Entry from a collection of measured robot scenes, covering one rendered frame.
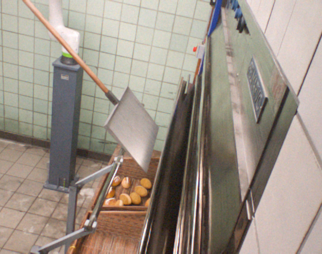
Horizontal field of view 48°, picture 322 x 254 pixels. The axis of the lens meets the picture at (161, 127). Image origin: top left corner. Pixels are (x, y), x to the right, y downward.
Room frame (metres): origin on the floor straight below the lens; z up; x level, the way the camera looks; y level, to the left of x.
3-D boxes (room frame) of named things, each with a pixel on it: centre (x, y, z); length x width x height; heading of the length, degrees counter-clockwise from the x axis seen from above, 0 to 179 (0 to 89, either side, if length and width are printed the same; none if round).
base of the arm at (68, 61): (2.75, 0.81, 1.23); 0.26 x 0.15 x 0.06; 179
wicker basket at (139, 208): (1.93, 0.07, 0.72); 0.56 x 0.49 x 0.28; 179
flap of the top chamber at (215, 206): (1.35, -0.18, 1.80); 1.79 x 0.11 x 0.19; 178
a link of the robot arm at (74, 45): (2.70, 0.82, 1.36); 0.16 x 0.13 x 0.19; 59
